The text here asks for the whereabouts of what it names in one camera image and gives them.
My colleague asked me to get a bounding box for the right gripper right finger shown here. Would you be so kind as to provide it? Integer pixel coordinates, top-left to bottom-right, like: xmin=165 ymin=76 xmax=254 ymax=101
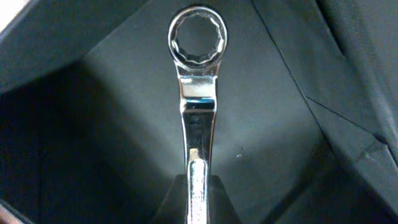
xmin=208 ymin=175 xmax=241 ymax=224

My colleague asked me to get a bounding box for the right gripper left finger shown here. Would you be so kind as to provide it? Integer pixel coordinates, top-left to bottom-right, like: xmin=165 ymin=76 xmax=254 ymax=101
xmin=150 ymin=174 xmax=187 ymax=224

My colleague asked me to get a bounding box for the black open gift box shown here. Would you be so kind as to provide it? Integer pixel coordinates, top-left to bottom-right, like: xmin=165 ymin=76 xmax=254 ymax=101
xmin=1 ymin=1 xmax=397 ymax=223

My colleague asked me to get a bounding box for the silver ring wrench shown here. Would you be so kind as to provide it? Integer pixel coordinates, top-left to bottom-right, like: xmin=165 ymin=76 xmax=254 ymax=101
xmin=167 ymin=6 xmax=228 ymax=223

